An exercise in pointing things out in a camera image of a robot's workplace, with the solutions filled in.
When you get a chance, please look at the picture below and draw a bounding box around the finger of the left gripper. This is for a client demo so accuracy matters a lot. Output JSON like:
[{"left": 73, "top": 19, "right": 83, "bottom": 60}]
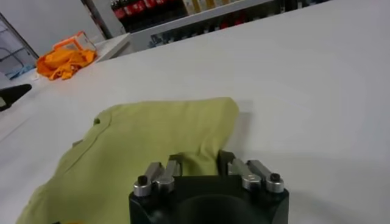
[{"left": 0, "top": 83, "right": 33, "bottom": 113}]

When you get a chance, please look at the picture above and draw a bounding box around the black framed glass partition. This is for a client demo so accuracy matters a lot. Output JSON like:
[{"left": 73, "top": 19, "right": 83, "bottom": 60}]
[{"left": 0, "top": 12, "right": 40, "bottom": 80}]

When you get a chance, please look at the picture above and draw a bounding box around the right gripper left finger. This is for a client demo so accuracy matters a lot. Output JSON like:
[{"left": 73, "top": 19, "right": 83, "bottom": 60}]
[{"left": 133, "top": 153, "right": 183, "bottom": 198}]

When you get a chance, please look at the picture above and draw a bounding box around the glass beverage display cabinet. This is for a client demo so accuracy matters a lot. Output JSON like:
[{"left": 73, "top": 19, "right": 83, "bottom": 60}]
[{"left": 108, "top": 0, "right": 333, "bottom": 58}]

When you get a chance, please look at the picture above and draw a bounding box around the light green t-shirt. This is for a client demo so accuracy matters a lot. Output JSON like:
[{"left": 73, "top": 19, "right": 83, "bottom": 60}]
[{"left": 15, "top": 96, "right": 240, "bottom": 224}]

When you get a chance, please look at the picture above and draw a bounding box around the crumpled orange cloth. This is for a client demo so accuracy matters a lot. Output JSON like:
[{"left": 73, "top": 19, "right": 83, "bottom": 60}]
[{"left": 35, "top": 48, "right": 98, "bottom": 82}]

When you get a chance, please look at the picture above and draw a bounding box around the black framed glass cabinet door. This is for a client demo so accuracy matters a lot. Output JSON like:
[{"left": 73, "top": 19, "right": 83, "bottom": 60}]
[{"left": 80, "top": 0, "right": 109, "bottom": 40}]

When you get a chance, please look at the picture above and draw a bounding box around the orange and white box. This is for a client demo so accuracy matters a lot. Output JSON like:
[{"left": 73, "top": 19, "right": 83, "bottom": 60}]
[{"left": 52, "top": 30, "right": 98, "bottom": 52}]

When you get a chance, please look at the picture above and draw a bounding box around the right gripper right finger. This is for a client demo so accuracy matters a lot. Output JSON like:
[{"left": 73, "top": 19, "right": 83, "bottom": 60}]
[{"left": 218, "top": 150, "right": 286, "bottom": 195}]

